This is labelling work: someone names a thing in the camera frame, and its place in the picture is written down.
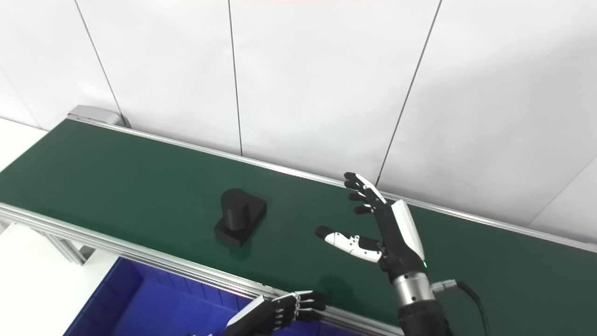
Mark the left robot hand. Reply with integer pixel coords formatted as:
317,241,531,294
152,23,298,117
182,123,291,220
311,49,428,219
222,290,327,336

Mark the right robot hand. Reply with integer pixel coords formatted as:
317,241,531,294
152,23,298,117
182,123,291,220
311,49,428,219
315,172,427,280

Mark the black cylinder block part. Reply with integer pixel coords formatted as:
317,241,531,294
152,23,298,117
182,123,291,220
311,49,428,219
214,188,267,248

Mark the blue plastic bin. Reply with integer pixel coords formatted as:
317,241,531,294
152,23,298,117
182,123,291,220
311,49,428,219
63,257,369,336

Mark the green conveyor belt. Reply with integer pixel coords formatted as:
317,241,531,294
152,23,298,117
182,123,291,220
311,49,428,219
0,119,597,336
0,105,597,336

